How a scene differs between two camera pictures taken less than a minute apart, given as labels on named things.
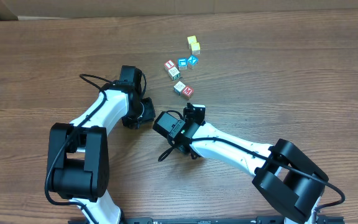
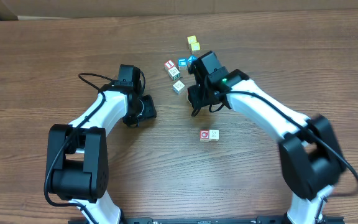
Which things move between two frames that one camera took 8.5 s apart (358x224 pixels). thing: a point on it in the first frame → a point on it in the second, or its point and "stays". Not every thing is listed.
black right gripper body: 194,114 → 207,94
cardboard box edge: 9,10 stays
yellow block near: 196,48 stays
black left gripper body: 143,112 stays
